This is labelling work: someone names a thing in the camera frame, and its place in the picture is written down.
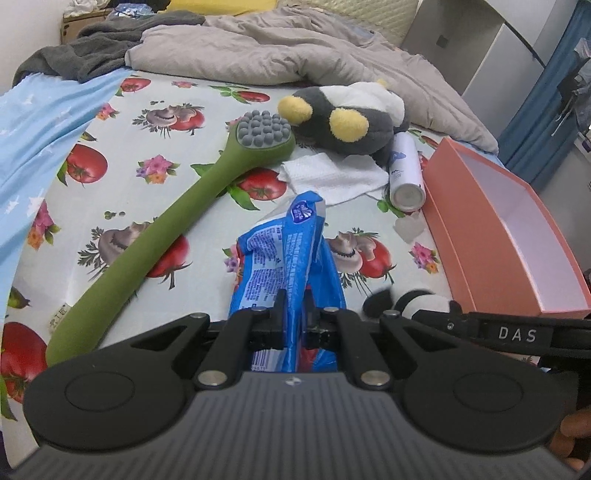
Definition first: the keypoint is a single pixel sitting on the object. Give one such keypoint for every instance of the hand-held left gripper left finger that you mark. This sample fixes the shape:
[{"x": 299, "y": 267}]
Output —
[{"x": 279, "y": 318}]

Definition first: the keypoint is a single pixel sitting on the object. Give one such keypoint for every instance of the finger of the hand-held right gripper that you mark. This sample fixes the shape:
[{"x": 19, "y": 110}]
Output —
[{"x": 443, "y": 316}]

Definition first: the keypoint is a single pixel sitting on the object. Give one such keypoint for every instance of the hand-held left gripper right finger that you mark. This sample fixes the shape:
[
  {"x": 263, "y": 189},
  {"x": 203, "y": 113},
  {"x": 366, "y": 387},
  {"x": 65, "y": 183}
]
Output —
[{"x": 310, "y": 318}]

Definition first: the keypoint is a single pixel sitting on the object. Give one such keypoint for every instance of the small panda plush toy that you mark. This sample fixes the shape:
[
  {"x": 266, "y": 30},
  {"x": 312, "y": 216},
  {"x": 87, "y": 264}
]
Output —
[{"x": 415, "y": 302}]

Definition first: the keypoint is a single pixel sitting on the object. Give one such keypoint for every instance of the blue snack packet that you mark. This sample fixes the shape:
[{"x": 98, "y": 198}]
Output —
[{"x": 286, "y": 258}]

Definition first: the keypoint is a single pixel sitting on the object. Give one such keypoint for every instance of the orange cardboard box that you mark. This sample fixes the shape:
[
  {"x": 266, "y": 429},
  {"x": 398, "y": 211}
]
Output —
[{"x": 485, "y": 230}]

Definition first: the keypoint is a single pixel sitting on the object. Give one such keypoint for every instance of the person's right hand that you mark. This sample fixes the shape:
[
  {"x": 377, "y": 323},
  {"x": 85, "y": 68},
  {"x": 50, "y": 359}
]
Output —
[{"x": 572, "y": 429}]

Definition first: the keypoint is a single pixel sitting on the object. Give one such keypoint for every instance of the green massage hammer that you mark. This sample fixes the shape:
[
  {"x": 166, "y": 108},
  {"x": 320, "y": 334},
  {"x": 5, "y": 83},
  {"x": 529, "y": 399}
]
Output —
[{"x": 184, "y": 217}]

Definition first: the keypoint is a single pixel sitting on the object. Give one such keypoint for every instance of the white paper tissue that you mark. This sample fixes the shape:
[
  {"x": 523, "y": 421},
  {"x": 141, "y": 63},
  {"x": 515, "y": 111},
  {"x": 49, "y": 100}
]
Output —
[{"x": 332, "y": 177}]

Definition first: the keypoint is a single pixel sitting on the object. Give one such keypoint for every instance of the white spray can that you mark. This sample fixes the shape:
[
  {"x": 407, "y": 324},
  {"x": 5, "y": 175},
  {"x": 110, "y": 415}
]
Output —
[{"x": 404, "y": 175}]

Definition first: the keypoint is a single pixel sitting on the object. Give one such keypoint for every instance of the grey plush toy yellow feet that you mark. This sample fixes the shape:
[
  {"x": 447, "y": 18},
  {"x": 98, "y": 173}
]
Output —
[{"x": 355, "y": 120}]

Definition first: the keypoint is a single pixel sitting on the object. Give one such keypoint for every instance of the tomato print sheet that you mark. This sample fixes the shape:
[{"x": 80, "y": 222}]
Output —
[{"x": 138, "y": 138}]

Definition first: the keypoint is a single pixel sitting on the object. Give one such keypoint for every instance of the blue curtain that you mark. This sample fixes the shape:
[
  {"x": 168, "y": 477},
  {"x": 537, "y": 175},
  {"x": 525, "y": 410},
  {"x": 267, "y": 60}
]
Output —
[{"x": 540, "y": 106}]

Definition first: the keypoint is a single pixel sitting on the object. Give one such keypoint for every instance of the hanging denim jacket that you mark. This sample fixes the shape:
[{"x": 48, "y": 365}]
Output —
[{"x": 577, "y": 92}]

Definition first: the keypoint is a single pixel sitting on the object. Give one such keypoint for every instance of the grey quilt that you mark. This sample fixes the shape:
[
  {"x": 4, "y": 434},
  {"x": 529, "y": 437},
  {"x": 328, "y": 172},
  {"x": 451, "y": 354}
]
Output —
[{"x": 286, "y": 50}]

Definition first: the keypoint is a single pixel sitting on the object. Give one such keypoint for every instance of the white wardrobe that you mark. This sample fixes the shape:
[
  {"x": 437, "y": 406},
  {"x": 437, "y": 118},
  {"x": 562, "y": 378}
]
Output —
[{"x": 475, "y": 46}]

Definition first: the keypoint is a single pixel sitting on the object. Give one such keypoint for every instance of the light blue bed sheet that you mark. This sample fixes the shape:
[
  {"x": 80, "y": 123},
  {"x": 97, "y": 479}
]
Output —
[{"x": 37, "y": 138}]

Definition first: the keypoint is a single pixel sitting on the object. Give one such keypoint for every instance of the beige quilted headboard cushion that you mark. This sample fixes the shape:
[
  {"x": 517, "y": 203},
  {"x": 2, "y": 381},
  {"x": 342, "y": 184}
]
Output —
[{"x": 369, "y": 16}]

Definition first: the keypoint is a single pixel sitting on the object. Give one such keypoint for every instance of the yellow pillow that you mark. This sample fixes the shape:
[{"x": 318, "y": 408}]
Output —
[{"x": 217, "y": 5}]

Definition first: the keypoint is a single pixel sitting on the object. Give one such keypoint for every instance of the dark grey blanket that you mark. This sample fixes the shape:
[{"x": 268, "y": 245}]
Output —
[{"x": 92, "y": 50}]

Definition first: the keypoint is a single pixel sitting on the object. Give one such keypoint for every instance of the blue patterned cloth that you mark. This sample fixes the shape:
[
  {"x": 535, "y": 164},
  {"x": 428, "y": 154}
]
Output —
[{"x": 131, "y": 10}]

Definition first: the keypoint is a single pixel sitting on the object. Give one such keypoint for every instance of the brown cardboard box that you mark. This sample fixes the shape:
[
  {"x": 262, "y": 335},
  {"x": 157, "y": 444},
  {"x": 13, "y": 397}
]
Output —
[{"x": 78, "y": 25}]

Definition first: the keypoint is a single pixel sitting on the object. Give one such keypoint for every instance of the white cloth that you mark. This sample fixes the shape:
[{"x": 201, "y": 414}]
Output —
[{"x": 85, "y": 7}]

